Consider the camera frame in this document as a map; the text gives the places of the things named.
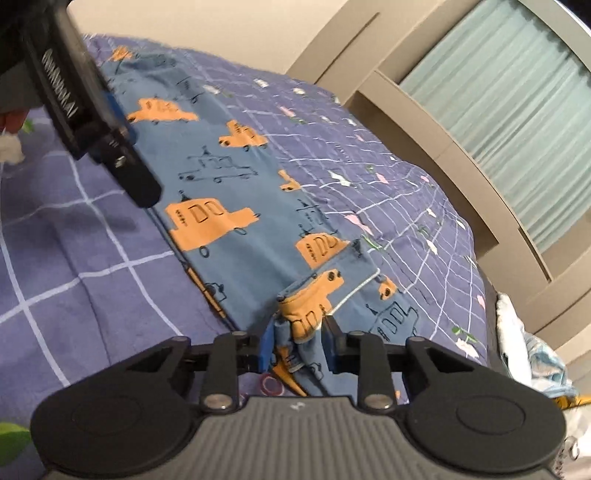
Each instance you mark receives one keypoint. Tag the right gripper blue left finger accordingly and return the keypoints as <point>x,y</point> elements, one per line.
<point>228,357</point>

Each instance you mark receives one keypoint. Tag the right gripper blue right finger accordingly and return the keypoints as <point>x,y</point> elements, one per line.
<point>366,356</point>

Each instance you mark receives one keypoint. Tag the blue pants with orange cars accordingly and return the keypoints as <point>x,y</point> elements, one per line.
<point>257,246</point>

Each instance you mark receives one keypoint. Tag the person's left hand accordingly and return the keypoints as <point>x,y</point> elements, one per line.
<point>12,122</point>

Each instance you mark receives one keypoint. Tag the white blue patterned pillow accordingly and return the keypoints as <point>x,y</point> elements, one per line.
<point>528,359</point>

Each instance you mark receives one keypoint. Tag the purple grid bedspread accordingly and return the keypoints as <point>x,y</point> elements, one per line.
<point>87,280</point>

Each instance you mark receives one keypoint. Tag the yellow cushion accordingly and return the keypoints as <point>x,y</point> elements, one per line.
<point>566,402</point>

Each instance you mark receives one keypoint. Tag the beige built-in cabinet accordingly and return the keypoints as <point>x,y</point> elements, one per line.
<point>362,56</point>

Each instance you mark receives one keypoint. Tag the teal window curtain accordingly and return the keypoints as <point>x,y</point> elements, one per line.
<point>517,100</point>

